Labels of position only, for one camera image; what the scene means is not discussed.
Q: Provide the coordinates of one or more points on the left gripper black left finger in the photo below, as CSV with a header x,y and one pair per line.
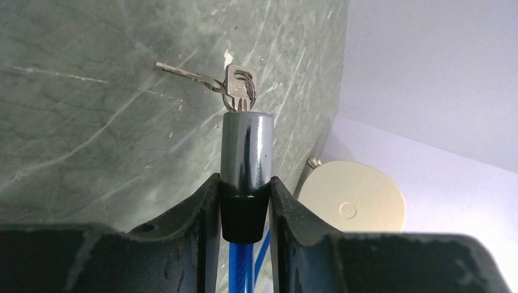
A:
x,y
175,252

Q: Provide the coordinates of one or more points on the cable lock key bunch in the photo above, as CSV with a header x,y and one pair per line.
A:
x,y
238,89

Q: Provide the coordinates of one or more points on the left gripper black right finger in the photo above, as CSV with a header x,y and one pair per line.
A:
x,y
309,255

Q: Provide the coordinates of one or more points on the cream cylindrical container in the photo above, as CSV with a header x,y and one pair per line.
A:
x,y
353,197

